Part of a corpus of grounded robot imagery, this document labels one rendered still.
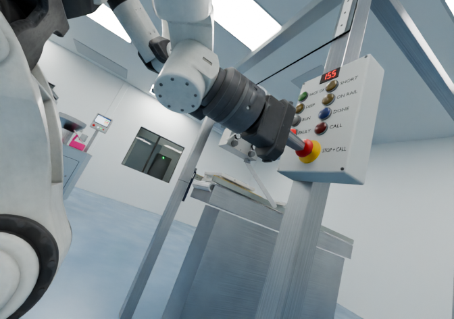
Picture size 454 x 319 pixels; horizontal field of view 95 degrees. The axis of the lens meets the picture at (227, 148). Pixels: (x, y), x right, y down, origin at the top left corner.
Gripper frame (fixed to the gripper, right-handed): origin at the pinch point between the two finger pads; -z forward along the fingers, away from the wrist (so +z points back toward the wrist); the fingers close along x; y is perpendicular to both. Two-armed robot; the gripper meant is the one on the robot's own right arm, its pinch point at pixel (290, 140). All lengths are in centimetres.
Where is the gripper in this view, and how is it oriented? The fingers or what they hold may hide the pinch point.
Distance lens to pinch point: 42.8
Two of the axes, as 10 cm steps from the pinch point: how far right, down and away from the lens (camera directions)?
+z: -8.0, -4.4, -4.0
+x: 3.5, -9.0, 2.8
